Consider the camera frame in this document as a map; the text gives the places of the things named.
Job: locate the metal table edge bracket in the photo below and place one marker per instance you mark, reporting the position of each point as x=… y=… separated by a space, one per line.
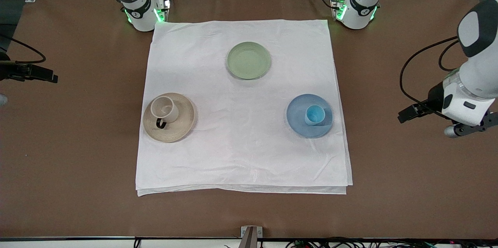
x=251 y=236

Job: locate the beige ridged plate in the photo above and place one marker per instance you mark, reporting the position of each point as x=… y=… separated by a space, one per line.
x=181 y=123

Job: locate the white cloth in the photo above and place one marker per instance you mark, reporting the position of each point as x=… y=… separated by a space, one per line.
x=241 y=143

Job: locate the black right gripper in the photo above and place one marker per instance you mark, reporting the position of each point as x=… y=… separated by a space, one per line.
x=11 y=70

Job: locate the blue plate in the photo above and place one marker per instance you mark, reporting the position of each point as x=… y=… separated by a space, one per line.
x=299 y=123

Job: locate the blue cup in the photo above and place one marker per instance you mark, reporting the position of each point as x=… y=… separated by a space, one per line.
x=314 y=115

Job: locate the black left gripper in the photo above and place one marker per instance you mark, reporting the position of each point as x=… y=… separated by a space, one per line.
x=433 y=98

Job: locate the light green plate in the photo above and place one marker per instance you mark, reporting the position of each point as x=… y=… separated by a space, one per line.
x=249 y=61

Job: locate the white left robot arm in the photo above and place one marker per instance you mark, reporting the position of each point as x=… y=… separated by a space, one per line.
x=478 y=69

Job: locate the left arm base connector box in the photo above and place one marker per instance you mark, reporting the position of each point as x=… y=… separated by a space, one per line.
x=337 y=7

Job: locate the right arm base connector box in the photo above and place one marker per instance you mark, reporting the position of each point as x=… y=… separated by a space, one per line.
x=163 y=7

